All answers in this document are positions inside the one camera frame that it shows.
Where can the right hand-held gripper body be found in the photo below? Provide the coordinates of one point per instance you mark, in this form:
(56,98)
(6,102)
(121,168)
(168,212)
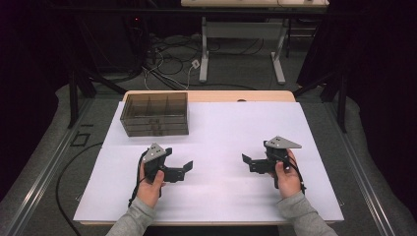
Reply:
(273,157)

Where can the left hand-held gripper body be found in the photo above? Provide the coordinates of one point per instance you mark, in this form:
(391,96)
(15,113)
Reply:
(157,164)

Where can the smoky transparent drawer box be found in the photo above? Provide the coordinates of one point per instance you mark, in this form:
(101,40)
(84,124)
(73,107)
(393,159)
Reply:
(154,114)

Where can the person's right hand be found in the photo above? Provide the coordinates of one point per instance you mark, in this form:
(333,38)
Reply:
(288,180)

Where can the person's left hand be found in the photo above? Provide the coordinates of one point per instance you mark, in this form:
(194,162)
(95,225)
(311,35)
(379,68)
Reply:
(149,190)

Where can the wooden table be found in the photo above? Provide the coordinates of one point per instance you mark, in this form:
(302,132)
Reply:
(209,96)

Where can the black metal stand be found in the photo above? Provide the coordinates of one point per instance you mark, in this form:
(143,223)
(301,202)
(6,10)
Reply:
(73,98)
(342,105)

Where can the white power adapter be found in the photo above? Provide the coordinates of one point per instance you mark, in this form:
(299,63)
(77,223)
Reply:
(195,64)

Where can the aluminium floor rail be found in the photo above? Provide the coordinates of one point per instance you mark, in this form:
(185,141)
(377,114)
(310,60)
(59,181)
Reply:
(49,170)
(364,177)

